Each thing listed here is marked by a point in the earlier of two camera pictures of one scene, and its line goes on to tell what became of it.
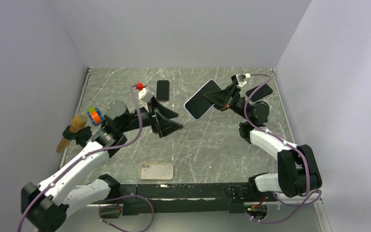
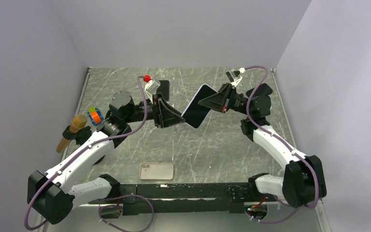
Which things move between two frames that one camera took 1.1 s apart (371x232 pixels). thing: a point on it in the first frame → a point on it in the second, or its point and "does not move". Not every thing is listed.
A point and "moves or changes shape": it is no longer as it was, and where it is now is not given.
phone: (196, 105) moves or changes shape
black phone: (163, 91) does not move
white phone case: (156, 171) does not move
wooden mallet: (78, 122) does not move
